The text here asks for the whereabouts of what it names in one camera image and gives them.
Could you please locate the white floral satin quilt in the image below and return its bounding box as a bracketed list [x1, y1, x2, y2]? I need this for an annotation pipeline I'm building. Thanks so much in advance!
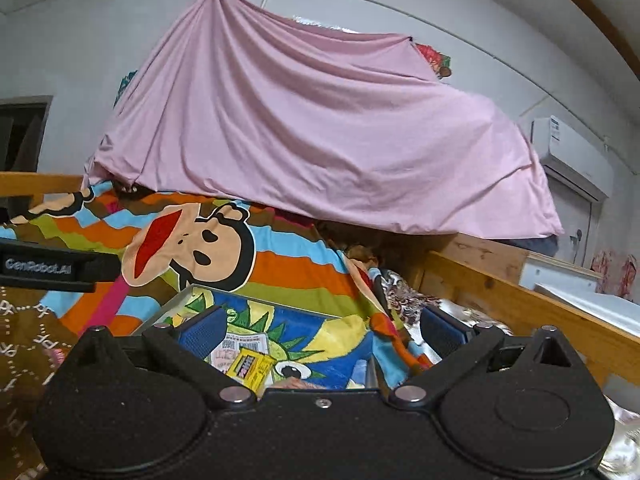
[344, 244, 640, 480]

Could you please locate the grey tray with dinosaur drawing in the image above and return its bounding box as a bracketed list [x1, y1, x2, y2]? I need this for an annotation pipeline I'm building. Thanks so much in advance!
[136, 285, 374, 390]

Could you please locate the white green rice pouch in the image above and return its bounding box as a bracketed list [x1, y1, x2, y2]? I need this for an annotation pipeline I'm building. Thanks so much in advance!
[205, 333, 269, 373]

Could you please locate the brown monkey cartoon blanket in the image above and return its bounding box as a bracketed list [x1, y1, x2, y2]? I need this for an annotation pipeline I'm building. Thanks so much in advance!
[1, 182, 430, 479]

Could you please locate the dark window frame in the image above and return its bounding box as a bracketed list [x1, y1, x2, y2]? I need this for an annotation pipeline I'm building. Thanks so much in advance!
[1, 96, 53, 172]

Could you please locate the pink draped sheet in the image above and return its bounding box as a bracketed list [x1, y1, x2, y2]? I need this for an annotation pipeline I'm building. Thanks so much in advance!
[85, 0, 562, 240]

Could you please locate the red label rice cracker pack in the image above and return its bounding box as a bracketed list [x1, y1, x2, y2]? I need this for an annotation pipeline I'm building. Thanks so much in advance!
[269, 377, 323, 390]

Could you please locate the white wall air conditioner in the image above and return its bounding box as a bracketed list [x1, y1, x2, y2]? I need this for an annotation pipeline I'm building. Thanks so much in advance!
[530, 116, 614, 203]

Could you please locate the white cabinet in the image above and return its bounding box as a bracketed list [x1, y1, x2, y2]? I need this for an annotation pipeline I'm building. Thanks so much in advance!
[518, 252, 639, 336]

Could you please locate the yellow snack bar packet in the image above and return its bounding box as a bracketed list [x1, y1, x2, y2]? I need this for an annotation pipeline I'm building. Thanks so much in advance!
[226, 348, 276, 396]

